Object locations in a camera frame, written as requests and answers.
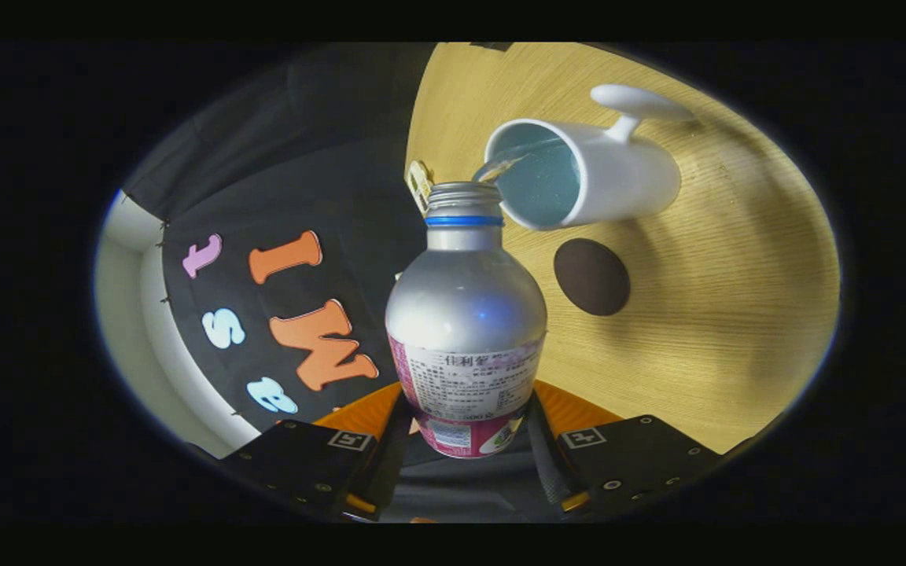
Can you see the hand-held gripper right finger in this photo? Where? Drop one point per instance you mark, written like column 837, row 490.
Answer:
column 547, row 468

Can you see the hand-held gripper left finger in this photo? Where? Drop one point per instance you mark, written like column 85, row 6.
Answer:
column 386, row 472

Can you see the silver juice bottle red label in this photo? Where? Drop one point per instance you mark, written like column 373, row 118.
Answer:
column 465, row 314

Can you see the dark brown round coaster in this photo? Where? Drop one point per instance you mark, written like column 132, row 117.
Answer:
column 592, row 277

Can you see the white cup blue inside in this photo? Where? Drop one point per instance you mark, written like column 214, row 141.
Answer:
column 626, row 177

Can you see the clear juice stream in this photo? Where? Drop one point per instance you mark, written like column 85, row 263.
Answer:
column 500, row 166

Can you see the wooden table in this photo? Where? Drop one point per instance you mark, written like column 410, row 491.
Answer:
column 720, row 314

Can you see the white compartment tray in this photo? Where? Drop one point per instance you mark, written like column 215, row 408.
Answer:
column 420, row 187

